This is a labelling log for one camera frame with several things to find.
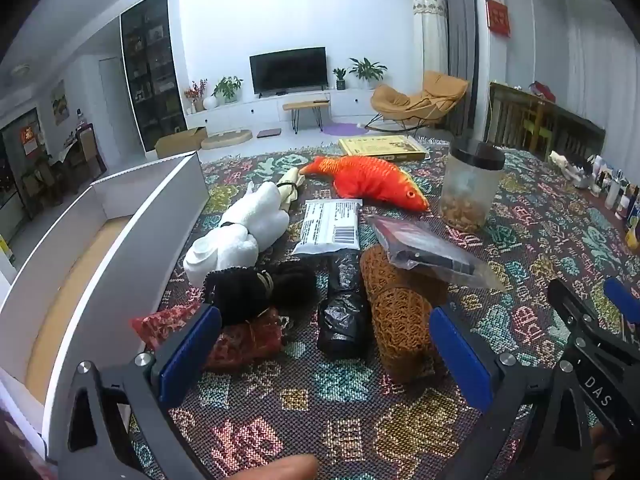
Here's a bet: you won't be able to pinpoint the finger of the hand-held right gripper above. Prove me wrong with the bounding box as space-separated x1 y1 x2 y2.
603 277 640 346
547 279 601 341

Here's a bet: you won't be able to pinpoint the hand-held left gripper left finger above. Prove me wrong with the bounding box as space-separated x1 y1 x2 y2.
59 304 223 480

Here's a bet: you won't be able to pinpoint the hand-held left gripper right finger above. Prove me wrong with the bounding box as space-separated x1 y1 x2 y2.
429 306 593 480

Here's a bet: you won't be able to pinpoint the red patterned pouch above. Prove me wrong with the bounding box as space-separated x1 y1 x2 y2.
131 302 291 372

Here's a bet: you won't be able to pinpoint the brown mesh roll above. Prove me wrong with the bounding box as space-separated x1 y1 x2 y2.
359 245 451 385

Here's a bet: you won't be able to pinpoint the black fuzzy cloth bundle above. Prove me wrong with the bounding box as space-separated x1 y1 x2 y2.
202 261 318 326

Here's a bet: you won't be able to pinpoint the white storage box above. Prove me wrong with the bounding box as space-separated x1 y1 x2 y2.
0 151 210 466

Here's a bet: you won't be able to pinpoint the clear bag with dark item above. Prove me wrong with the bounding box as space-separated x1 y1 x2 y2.
367 214 506 291

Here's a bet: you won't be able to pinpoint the black plastic bag roll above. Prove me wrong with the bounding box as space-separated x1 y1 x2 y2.
316 250 373 360

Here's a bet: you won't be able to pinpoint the white plush towel roll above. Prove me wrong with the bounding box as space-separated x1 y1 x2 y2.
183 181 291 286

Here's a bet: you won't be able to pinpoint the white plastic packet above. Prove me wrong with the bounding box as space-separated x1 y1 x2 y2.
291 199 363 257

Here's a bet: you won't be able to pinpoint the cream cloth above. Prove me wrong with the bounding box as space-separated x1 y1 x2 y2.
277 169 307 211

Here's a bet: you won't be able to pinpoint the orange fish plush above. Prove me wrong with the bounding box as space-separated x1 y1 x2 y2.
299 155 431 212

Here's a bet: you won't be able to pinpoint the person's right hand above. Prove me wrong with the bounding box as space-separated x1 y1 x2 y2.
590 425 618 480

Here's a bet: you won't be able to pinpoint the person's left hand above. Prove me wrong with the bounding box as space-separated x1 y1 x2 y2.
235 454 318 480

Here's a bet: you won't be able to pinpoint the row of small bottles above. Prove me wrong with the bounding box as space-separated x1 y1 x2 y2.
590 155 640 253

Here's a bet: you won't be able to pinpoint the patterned woven blanket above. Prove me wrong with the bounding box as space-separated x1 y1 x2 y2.
127 135 640 480

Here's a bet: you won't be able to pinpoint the small pale figurine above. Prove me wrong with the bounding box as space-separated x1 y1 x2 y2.
549 150 593 188

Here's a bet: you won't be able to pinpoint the clear jar with black lid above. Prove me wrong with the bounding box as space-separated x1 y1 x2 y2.
439 139 507 233

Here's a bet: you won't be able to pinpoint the dark wooden bench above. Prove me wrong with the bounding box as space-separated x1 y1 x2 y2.
487 81 606 161

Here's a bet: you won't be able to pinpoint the cardboard box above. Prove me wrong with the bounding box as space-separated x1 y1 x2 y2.
154 126 208 160

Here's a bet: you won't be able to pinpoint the beige pet bed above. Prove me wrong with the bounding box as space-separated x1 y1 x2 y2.
200 129 253 151

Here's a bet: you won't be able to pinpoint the white sheer curtain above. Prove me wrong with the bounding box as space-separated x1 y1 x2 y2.
565 10 640 161

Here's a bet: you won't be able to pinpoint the wooden dining chair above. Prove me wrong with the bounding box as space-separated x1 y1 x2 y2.
75 125 108 181

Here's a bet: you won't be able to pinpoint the yellow flat box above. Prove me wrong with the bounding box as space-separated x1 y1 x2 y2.
338 135 430 162

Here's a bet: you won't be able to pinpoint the white TV cabinet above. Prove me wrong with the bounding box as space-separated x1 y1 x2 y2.
185 87 386 136

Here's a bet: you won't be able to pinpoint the red flowers in vase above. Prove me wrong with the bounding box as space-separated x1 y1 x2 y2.
184 79 208 113

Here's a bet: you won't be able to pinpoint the purple round mat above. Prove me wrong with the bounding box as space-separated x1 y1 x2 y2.
321 121 368 136

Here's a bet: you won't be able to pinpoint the bushy potted plant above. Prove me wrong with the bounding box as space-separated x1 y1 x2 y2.
212 76 244 105

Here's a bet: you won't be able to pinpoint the tan rocking chair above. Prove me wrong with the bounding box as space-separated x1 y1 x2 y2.
364 70 471 138

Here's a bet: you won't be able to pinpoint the small wooden table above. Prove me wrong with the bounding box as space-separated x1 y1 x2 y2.
282 99 332 135

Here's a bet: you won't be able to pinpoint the black display cabinet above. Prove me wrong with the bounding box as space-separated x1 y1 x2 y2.
120 0 188 153

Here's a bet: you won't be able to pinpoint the black television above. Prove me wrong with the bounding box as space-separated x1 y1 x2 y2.
249 47 329 96

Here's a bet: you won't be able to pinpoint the grey curtain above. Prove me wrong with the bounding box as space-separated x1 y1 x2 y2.
427 0 488 136

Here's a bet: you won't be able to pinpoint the large leafy potted plant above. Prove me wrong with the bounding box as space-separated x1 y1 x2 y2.
348 57 388 91

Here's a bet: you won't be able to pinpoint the white tower air conditioner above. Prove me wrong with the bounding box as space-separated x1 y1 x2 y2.
411 0 451 73

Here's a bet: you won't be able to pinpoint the framed wall picture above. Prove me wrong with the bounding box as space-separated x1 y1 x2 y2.
50 80 70 126

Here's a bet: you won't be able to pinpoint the red wall hanging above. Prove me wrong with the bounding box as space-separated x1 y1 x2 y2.
485 0 512 38

